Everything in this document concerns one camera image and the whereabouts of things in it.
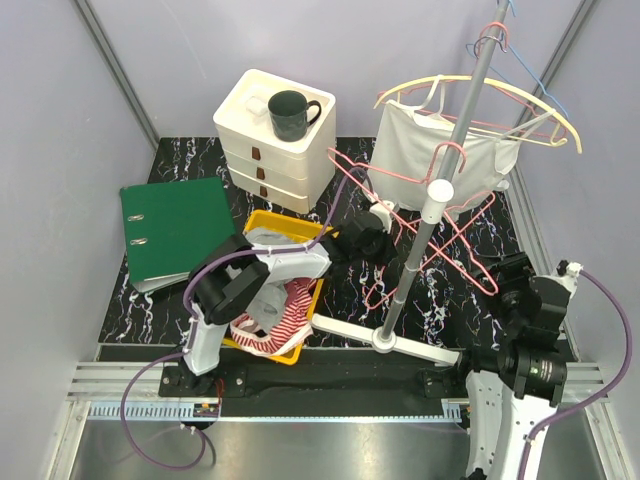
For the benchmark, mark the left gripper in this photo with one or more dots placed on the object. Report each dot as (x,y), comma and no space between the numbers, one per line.
(388,252)

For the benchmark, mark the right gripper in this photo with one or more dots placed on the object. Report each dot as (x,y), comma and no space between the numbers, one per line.
(517,268)

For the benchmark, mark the red white striped tank top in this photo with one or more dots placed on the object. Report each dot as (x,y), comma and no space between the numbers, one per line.
(288,334)

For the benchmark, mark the grey sock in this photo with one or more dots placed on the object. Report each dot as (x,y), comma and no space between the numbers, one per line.
(268,306)

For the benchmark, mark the light blue wire hanger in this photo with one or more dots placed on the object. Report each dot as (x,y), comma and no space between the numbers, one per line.
(518,52)

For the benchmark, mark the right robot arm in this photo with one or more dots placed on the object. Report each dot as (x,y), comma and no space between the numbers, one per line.
(513,389)

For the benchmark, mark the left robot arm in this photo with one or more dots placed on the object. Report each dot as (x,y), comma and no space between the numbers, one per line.
(224,285)

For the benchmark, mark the cream plastic hanger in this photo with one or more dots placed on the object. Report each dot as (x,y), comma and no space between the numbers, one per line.
(419,83)

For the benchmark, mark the grey clothes rack pole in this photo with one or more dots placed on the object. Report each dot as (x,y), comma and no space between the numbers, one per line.
(432,211)

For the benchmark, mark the yellow plastic tray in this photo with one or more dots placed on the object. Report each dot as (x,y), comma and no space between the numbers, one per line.
(299,231)

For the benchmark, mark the white drawer unit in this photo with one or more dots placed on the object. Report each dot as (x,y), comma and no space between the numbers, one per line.
(292,175)

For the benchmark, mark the white rack base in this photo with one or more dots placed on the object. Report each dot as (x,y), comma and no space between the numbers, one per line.
(437,355)

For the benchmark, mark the dark green mug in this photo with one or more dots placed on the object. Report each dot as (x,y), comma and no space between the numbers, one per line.
(292,114)

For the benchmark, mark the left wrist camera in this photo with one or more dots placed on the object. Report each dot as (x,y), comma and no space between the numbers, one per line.
(385,211)

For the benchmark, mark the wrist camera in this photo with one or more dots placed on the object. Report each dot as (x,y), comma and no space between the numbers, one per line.
(385,211)
(568,273)

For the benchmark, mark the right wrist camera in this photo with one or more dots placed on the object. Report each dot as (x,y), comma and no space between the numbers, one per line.
(568,273)

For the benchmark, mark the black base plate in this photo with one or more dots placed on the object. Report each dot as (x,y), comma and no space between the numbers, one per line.
(324,383)

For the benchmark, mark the green ring binder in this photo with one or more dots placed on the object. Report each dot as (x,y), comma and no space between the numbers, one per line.
(171,227)

